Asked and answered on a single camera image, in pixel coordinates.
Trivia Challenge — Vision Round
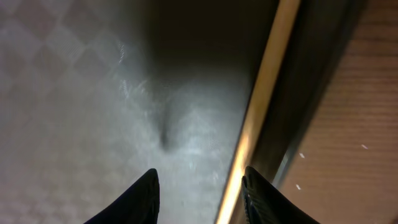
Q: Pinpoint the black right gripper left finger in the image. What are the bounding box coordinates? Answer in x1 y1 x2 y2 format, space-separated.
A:
85 168 160 224

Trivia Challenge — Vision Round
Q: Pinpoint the wooden chopstick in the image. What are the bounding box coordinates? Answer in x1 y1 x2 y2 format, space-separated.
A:
215 0 301 224

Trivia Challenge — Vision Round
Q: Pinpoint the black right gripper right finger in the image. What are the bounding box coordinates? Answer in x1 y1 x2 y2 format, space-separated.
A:
241 166 319 224

